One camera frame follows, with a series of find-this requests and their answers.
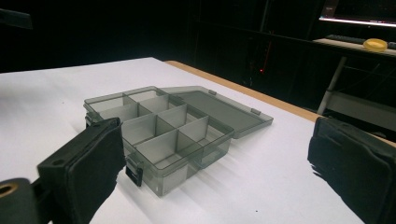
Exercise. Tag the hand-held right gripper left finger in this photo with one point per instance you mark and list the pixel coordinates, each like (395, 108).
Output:
(81, 168)

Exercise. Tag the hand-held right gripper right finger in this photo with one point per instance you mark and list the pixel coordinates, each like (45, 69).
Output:
(355, 169)

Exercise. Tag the grey transparent compartment box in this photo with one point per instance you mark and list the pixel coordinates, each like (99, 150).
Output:
(174, 132)

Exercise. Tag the wooden desk with metal legs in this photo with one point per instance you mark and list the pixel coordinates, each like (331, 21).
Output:
(358, 93)

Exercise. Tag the yellow round object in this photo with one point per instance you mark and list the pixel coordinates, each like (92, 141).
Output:
(375, 44)

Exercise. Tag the black keyboard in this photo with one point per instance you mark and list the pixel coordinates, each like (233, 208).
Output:
(351, 39)

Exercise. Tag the computer monitor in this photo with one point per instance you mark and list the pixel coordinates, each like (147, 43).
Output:
(358, 12)

